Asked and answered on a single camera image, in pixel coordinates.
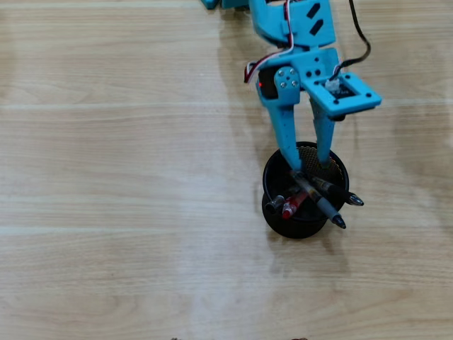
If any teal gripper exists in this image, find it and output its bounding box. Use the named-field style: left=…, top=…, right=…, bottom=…
left=257, top=47, right=342, bottom=173

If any black pen metal ring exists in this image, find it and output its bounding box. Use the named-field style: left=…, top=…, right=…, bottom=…
left=311, top=176, right=365, bottom=207

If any red clear pen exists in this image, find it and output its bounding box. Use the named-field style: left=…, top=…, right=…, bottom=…
left=281, top=193, right=309, bottom=220

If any short black pen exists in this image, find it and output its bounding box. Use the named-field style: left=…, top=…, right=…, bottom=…
left=265, top=194, right=286, bottom=215

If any clear pen gray grip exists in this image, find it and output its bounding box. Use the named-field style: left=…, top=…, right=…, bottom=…
left=292, top=171, right=347, bottom=230

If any black mesh pen holder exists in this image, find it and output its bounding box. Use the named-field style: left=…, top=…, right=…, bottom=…
left=261, top=141, right=350, bottom=240

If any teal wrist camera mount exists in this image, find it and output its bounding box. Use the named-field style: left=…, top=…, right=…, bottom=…
left=302, top=72, right=383, bottom=123

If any white red servo wire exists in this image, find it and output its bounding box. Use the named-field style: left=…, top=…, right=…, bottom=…
left=243, top=0, right=297, bottom=84

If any black camera cable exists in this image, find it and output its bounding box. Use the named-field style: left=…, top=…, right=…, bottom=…
left=331, top=0, right=372, bottom=84

